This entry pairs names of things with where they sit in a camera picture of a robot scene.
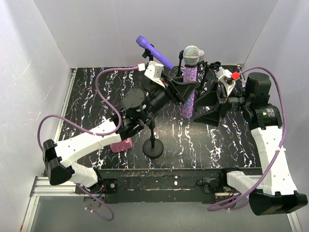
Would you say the black tripod shock-mount stand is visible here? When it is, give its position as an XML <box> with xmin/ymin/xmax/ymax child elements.
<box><xmin>175</xmin><ymin>50</ymin><xmax>221</xmax><ymax>99</ymax></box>

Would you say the purple glitter microphone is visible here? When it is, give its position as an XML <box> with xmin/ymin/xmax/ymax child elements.
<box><xmin>182</xmin><ymin>45</ymin><xmax>200</xmax><ymax>119</ymax></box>

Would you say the silver microphone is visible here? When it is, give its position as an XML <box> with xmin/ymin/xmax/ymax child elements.
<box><xmin>197</xmin><ymin>49</ymin><xmax>205</xmax><ymax>66</ymax></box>

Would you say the black round-base stand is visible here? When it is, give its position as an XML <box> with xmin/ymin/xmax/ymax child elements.
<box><xmin>142</xmin><ymin>118</ymin><xmax>164</xmax><ymax>159</ymax></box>
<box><xmin>141</xmin><ymin>48</ymin><xmax>161</xmax><ymax>92</ymax></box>

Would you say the purple smooth microphone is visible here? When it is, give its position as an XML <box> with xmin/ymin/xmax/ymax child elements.
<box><xmin>136</xmin><ymin>35</ymin><xmax>174</xmax><ymax>70</ymax></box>

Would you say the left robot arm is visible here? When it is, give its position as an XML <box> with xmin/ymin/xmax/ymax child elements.
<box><xmin>42</xmin><ymin>76</ymin><xmax>198</xmax><ymax>190</ymax></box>

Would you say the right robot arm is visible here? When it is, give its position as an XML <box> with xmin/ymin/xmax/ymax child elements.
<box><xmin>196</xmin><ymin>70</ymin><xmax>308</xmax><ymax>216</ymax></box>

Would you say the pink microphone holder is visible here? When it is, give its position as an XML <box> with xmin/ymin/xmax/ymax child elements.
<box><xmin>109</xmin><ymin>138</ymin><xmax>133</xmax><ymax>153</ymax></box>

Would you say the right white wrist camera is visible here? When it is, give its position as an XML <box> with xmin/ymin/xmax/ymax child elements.
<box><xmin>217</xmin><ymin>68</ymin><xmax>240</xmax><ymax>97</ymax></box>

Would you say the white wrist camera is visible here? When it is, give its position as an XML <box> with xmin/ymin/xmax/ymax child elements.
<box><xmin>217</xmin><ymin>68</ymin><xmax>240</xmax><ymax>97</ymax></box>
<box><xmin>144</xmin><ymin>61</ymin><xmax>166</xmax><ymax>88</ymax></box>

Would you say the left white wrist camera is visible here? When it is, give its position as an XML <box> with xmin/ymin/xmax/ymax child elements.
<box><xmin>144</xmin><ymin>61</ymin><xmax>166</xmax><ymax>88</ymax></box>

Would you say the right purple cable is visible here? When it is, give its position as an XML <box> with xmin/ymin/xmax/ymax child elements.
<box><xmin>207</xmin><ymin>67</ymin><xmax>288</xmax><ymax>212</ymax></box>

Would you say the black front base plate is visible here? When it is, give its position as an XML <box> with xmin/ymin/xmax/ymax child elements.
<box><xmin>74</xmin><ymin>168</ymin><xmax>264</xmax><ymax>203</ymax></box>

